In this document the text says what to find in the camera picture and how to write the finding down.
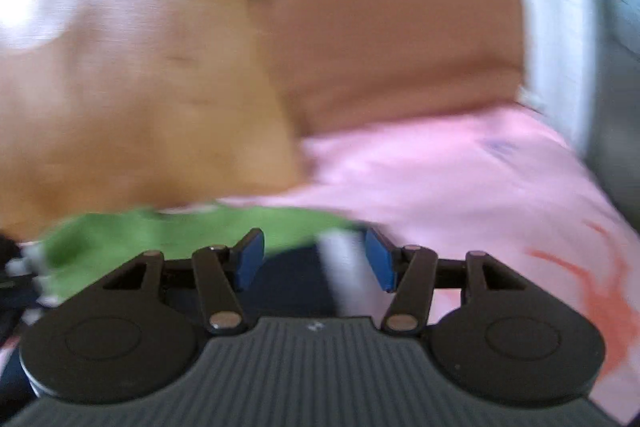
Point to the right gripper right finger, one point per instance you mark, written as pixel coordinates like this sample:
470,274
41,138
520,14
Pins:
412,273

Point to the white framed glass door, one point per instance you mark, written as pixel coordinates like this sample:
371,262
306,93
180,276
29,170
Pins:
584,77

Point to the green navy white knit sweater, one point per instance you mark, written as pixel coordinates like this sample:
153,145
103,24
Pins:
292,280

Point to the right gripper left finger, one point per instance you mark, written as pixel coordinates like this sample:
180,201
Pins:
209,281

